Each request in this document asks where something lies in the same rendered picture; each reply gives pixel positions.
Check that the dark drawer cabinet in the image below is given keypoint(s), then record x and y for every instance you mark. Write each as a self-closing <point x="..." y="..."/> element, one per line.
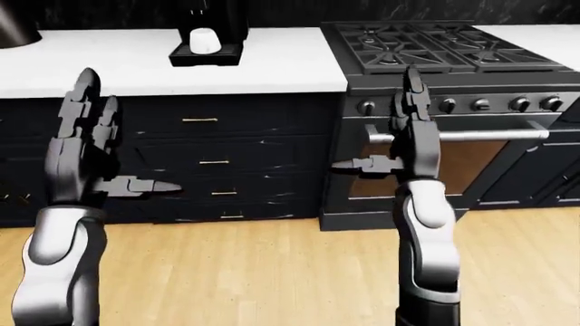
<point x="226" y="156"/>

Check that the white ceramic mug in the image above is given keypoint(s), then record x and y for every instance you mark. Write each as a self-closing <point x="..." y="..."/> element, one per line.
<point x="204" y="40"/>

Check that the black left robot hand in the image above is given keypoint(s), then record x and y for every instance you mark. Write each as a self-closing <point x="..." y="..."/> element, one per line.
<point x="72" y="159"/>

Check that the black stove knob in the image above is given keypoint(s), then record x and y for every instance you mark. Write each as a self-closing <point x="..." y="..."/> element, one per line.
<point x="448" y="105"/>
<point x="480" y="103"/>
<point x="520" y="103"/>
<point x="552" y="102"/>
<point x="367" y="106"/>

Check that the black gas stove range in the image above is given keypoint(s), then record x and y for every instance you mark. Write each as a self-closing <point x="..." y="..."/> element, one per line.
<point x="453" y="112"/>

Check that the black coffee machine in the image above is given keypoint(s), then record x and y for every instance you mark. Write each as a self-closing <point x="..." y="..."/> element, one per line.
<point x="213" y="34"/>

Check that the dark round vessel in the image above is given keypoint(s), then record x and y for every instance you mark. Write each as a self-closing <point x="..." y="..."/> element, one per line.
<point x="16" y="22"/>

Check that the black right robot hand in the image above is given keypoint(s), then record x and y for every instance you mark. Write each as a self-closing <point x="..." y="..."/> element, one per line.
<point x="419" y="149"/>

